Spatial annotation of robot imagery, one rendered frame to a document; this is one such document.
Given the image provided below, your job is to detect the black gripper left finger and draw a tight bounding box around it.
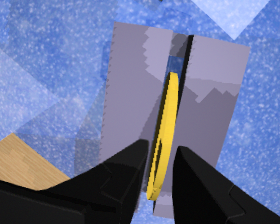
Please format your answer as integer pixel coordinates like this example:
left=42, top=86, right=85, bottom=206
left=0, top=138, right=149, bottom=224

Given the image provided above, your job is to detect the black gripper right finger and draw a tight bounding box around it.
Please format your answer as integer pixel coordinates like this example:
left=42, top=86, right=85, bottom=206
left=171, top=146, right=280, bottom=224

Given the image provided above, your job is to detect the gold coin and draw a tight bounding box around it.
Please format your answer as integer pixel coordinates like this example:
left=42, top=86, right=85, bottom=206
left=147, top=72, right=177, bottom=201

